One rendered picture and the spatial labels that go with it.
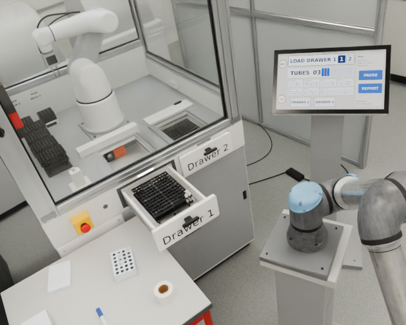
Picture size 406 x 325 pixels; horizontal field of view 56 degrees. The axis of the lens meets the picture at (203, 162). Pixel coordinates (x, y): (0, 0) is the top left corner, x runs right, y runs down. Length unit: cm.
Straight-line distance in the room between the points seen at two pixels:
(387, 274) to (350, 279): 136
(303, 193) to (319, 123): 74
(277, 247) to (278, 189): 142
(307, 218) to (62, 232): 98
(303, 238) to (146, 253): 62
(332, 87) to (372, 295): 114
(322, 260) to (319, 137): 82
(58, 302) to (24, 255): 148
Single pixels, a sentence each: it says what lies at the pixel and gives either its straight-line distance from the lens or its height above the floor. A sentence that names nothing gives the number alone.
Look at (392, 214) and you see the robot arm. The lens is 100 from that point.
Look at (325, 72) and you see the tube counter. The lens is 192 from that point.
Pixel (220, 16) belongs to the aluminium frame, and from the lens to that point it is 166.
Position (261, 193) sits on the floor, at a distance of 286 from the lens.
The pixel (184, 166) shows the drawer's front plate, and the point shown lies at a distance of 177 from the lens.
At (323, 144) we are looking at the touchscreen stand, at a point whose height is 71.
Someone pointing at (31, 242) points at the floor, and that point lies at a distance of 312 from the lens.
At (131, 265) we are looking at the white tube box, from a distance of 154.
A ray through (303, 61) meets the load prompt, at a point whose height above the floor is 115.
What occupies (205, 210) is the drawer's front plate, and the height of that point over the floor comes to 89.
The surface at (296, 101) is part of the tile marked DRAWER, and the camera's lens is 190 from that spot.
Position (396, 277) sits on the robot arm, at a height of 111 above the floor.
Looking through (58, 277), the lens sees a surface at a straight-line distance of 167.
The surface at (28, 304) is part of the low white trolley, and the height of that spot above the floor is 76.
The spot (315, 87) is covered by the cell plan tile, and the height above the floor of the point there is 106.
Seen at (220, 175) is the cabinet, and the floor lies 70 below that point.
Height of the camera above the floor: 194
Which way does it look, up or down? 37 degrees down
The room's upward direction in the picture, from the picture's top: 11 degrees counter-clockwise
